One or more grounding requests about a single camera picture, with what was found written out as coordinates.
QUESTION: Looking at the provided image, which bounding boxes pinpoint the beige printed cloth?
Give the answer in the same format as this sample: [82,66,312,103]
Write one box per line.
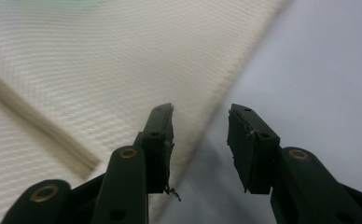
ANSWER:
[0,0,291,224]

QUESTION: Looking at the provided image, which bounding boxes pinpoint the light blue table mat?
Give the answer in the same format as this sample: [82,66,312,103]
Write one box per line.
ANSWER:
[152,0,362,224]

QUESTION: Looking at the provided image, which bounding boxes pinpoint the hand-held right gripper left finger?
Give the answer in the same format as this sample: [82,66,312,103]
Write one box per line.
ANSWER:
[133,103,175,194]

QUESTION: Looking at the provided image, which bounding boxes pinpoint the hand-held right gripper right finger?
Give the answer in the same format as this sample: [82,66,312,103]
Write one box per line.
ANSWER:
[227,104,282,196]

